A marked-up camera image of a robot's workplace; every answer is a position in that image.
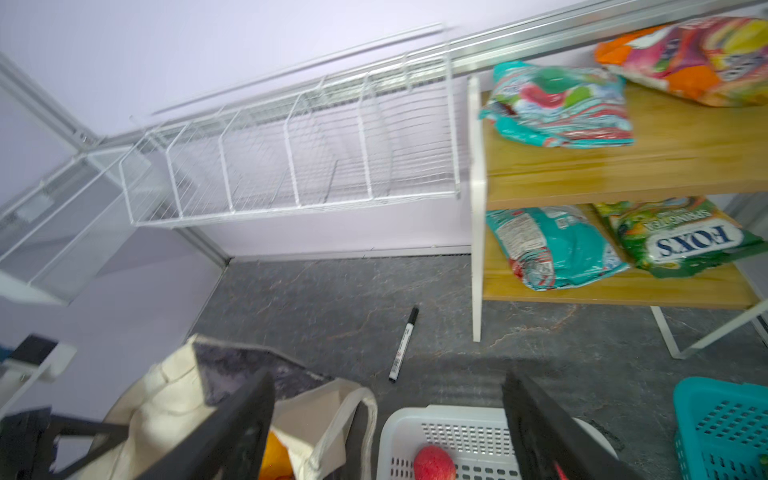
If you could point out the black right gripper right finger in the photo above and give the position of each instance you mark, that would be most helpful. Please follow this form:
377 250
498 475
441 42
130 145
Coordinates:
547 442

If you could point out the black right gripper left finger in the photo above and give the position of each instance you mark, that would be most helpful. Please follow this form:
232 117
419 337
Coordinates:
230 443

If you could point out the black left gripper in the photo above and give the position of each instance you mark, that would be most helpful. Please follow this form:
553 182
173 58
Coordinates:
29 443

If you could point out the beige canvas grocery bag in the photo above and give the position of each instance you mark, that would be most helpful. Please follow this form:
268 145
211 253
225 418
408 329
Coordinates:
312 418

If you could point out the orange pink snack bag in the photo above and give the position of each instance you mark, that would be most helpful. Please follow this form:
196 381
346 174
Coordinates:
717 61

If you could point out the orange fruit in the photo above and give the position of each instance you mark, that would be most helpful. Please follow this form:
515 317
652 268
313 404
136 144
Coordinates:
276 464

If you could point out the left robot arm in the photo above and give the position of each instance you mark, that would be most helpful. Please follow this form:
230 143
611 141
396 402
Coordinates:
35 359

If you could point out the green Fox's candy bag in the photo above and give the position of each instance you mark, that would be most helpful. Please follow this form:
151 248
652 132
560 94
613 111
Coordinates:
678 237

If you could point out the teal pink snack bag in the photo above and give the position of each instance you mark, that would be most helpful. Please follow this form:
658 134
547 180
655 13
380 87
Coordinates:
552 106

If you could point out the white plastic basket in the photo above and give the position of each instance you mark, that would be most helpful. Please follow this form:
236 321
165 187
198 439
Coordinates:
476 438

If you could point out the red apple far left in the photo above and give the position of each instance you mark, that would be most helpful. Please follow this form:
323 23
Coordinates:
433 463

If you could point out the black and white marker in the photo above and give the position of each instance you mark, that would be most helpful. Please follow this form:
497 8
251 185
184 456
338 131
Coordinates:
403 344

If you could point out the teal plastic basket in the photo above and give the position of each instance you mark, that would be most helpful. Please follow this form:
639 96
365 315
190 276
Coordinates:
722 429

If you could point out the small white mesh basket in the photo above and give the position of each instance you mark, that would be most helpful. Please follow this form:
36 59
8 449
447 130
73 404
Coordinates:
58 237

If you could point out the white and wood shelf rack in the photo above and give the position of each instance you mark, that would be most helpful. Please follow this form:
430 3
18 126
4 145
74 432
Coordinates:
680 149

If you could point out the long white wire basket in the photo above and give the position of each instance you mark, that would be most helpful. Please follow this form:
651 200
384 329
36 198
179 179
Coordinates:
378 135

